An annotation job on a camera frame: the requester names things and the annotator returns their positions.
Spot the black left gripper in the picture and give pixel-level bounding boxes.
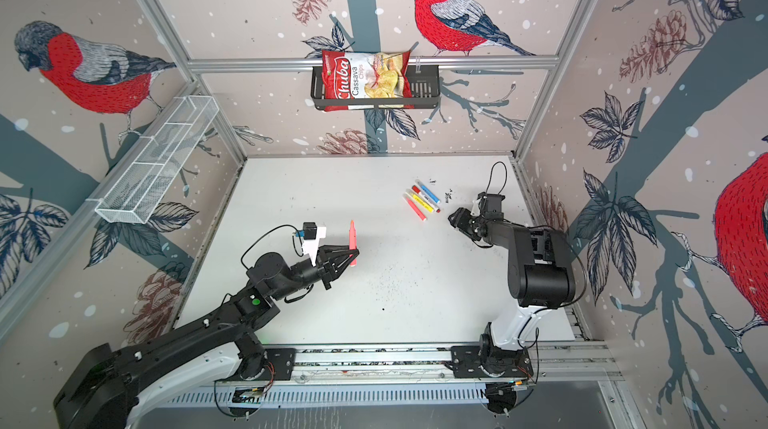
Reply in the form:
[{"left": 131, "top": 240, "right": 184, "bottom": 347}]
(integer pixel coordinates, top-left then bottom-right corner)
[{"left": 270, "top": 245, "right": 358, "bottom": 303}]

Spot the white whiteboard marker pen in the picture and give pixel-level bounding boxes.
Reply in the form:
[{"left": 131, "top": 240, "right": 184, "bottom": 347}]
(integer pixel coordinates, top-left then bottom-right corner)
[{"left": 411, "top": 185, "right": 440, "bottom": 213}]

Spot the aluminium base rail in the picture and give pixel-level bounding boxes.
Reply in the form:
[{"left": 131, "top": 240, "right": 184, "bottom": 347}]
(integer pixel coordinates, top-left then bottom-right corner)
[{"left": 215, "top": 341, "right": 619, "bottom": 385}]

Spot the yellow highlighter pen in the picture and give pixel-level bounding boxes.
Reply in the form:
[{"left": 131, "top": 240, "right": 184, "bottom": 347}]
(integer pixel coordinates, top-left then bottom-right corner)
[{"left": 407, "top": 190, "right": 434, "bottom": 213}]

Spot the blue marker pen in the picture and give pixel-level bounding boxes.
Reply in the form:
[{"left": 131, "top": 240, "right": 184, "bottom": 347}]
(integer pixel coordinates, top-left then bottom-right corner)
[{"left": 416, "top": 180, "right": 440, "bottom": 205}]

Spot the white wire mesh shelf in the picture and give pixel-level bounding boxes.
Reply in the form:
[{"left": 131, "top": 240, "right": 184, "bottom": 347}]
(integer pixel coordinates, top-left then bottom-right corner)
[{"left": 95, "top": 95, "right": 219, "bottom": 224}]

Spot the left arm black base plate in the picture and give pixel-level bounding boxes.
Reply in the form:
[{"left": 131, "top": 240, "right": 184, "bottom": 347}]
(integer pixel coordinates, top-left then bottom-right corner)
[{"left": 236, "top": 347, "right": 297, "bottom": 382}]

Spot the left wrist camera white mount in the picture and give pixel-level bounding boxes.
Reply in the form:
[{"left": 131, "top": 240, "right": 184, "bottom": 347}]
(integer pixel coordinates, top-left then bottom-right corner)
[{"left": 299, "top": 222, "right": 327, "bottom": 266}]

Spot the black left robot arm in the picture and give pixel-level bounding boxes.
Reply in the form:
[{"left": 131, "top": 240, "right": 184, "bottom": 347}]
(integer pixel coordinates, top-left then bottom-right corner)
[{"left": 53, "top": 245, "right": 359, "bottom": 428}]

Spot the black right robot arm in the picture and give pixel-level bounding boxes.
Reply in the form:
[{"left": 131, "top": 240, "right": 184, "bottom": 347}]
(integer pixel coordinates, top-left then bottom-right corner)
[{"left": 448, "top": 192, "right": 576, "bottom": 369}]

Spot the red cassava chips bag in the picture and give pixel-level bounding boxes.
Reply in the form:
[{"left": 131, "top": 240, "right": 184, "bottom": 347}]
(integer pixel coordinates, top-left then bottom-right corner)
[{"left": 316, "top": 51, "right": 412, "bottom": 112}]

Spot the black wire wall basket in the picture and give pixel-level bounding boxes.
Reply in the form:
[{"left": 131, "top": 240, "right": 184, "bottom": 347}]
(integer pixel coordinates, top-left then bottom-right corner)
[{"left": 310, "top": 65, "right": 441, "bottom": 112}]

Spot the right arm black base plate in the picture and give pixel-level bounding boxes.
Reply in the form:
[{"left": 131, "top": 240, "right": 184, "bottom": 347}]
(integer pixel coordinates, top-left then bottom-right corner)
[{"left": 446, "top": 345, "right": 535, "bottom": 379}]

